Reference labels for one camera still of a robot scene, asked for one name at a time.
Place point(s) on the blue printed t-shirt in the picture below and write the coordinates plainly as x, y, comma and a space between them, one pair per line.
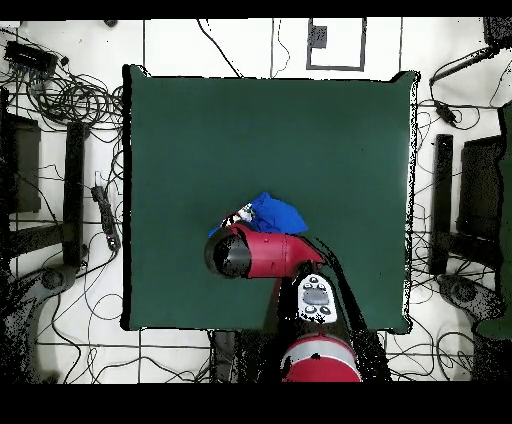
280, 216

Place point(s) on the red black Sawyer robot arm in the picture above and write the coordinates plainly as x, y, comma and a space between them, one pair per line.
272, 256

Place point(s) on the black flat panel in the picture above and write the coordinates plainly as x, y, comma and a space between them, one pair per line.
26, 168
480, 188

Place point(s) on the dark green table cloth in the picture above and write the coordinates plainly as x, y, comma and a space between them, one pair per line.
280, 140

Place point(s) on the black power strip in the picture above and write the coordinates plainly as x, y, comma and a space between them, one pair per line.
106, 218

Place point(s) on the black stand bar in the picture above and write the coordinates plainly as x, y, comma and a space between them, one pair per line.
74, 192
442, 200

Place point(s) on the dark grey square patch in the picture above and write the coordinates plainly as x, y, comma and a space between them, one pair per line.
318, 36

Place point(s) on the grey chair base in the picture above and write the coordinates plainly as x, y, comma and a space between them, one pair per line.
56, 276
468, 296

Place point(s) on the black power adapter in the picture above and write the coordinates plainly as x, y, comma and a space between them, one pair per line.
445, 112

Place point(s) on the black rod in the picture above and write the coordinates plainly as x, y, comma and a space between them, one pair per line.
464, 66

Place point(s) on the black box device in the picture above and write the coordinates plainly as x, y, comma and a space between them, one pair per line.
30, 56

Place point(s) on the black speckled box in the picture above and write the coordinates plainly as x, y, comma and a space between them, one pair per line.
498, 31

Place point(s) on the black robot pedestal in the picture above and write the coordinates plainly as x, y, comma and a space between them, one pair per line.
226, 354

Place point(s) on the grey square floor frame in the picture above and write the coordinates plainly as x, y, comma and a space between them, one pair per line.
363, 44

